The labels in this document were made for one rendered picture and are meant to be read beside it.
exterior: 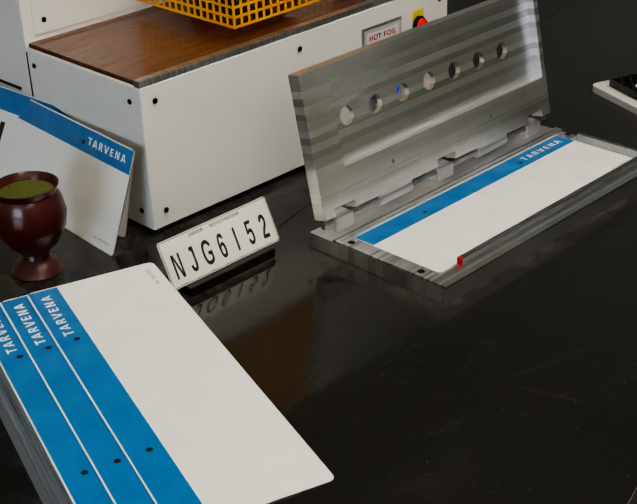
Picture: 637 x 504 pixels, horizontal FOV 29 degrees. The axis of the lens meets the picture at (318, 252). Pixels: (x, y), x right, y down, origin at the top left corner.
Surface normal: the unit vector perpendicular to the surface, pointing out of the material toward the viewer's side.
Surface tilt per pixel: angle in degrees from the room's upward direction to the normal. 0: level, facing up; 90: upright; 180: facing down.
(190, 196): 90
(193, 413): 0
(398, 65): 79
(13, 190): 0
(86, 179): 69
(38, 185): 0
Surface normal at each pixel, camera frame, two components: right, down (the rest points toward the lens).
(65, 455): -0.04, -0.88
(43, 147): -0.71, 0.00
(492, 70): 0.69, 0.13
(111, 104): -0.70, 0.36
